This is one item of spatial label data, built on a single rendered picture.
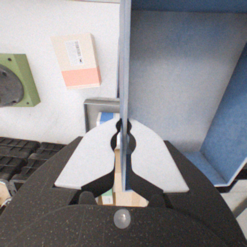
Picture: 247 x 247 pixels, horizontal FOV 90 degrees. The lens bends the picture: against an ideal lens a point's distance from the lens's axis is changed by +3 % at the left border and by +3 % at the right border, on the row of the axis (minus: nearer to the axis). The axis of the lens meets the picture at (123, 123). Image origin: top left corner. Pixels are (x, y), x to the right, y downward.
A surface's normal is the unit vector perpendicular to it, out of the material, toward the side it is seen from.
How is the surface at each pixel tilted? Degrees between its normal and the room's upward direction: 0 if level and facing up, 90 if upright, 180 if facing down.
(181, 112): 1
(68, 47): 0
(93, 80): 0
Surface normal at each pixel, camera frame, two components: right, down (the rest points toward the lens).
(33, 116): 0.06, 0.50
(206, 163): 0.01, -0.86
